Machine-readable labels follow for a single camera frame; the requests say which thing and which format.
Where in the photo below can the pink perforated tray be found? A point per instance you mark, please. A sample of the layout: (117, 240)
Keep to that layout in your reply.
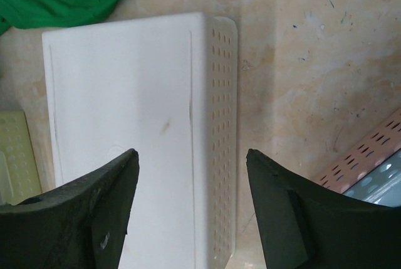
(363, 157)

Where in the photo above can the pale yellow-green perforated basket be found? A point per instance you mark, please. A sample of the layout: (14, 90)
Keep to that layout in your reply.
(19, 174)

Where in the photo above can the blue grey perforated tray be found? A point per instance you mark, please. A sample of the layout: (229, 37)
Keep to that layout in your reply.
(380, 186)

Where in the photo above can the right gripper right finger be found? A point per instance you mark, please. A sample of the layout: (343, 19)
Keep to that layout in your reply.
(305, 225)

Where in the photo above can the white perforated tray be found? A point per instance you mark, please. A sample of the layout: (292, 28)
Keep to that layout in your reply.
(165, 86)

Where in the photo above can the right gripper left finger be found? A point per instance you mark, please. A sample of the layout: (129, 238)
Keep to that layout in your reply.
(81, 224)

